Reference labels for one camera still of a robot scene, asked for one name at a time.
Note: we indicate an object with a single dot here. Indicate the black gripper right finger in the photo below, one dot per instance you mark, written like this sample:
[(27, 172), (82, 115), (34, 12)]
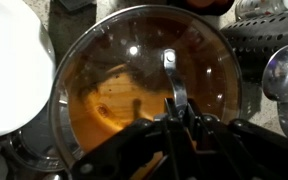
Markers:
[(193, 108)]

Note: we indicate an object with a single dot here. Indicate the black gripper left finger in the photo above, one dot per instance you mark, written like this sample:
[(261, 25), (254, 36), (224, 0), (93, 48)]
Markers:
[(169, 107)]

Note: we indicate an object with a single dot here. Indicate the glass pot lid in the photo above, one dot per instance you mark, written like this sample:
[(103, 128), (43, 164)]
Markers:
[(114, 74)]

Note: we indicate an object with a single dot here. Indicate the perforated steel utensil holder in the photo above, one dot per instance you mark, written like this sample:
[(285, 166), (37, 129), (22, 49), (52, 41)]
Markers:
[(254, 41)]

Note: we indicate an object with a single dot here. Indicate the white plate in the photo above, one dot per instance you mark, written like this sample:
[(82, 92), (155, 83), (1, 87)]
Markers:
[(27, 65)]

